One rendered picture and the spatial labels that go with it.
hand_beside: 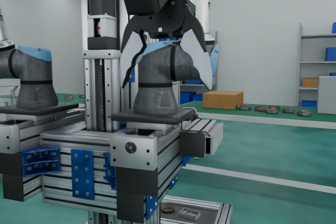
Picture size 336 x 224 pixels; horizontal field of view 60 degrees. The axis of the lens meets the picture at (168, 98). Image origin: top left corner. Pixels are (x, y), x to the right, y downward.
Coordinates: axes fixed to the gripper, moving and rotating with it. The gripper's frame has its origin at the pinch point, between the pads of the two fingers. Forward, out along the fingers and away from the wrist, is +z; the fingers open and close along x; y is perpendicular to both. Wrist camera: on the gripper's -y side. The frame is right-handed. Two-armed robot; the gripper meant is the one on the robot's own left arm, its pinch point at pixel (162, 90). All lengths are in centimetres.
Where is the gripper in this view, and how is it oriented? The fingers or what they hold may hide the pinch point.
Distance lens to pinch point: 44.9
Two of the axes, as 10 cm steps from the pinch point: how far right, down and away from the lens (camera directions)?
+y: 3.1, -1.0, 9.4
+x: -9.5, -0.3, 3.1
